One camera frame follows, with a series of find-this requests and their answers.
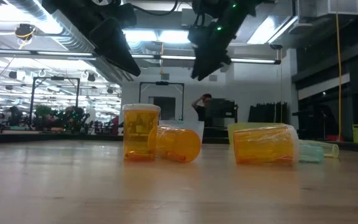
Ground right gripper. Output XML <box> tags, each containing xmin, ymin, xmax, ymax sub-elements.
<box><xmin>190</xmin><ymin>12</ymin><xmax>248</xmax><ymax>82</ymax></box>

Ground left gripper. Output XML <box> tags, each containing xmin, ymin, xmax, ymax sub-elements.
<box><xmin>41</xmin><ymin>0</ymin><xmax>142</xmax><ymax>77</ymax></box>

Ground orange pill bottle white cap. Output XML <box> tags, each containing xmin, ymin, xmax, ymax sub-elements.
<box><xmin>147</xmin><ymin>124</ymin><xmax>202</xmax><ymax>164</ymax></box>
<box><xmin>122</xmin><ymin>103</ymin><xmax>162</xmax><ymax>162</ymax></box>
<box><xmin>232</xmin><ymin>124</ymin><xmax>300</xmax><ymax>166</ymax></box>

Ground small teal pill vial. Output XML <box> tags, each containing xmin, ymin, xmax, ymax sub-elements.
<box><xmin>298</xmin><ymin>143</ymin><xmax>325</xmax><ymax>164</ymax></box>

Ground small yellow-green pill vial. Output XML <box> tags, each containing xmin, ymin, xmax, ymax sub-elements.
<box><xmin>300</xmin><ymin>139</ymin><xmax>340</xmax><ymax>159</ymax></box>

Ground black monitor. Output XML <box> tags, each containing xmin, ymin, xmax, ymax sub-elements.
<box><xmin>208</xmin><ymin>98</ymin><xmax>239</xmax><ymax>124</ymax></box>

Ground person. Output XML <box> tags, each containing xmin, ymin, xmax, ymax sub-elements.
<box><xmin>191</xmin><ymin>93</ymin><xmax>213</xmax><ymax>122</ymax></box>

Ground black folding panels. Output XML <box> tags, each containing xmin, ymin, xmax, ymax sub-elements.
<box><xmin>247</xmin><ymin>101</ymin><xmax>289</xmax><ymax>124</ymax></box>

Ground background potted plants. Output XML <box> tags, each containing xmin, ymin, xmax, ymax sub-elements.
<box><xmin>32</xmin><ymin>105</ymin><xmax>90</xmax><ymax>132</ymax></box>

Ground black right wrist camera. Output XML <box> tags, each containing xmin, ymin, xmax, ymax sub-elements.
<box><xmin>187</xmin><ymin>24</ymin><xmax>211</xmax><ymax>47</ymax></box>

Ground black metal station frame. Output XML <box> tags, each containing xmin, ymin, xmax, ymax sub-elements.
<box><xmin>29</xmin><ymin>76</ymin><xmax>81</xmax><ymax>129</ymax></box>
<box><xmin>139</xmin><ymin>81</ymin><xmax>185</xmax><ymax>121</ymax></box>

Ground black ceiling camera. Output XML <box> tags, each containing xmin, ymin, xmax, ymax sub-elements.
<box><xmin>14</xmin><ymin>23</ymin><xmax>37</xmax><ymax>40</ymax></box>

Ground yellow extension cable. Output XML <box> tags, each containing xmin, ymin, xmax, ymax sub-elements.
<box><xmin>335</xmin><ymin>14</ymin><xmax>344</xmax><ymax>142</ymax></box>

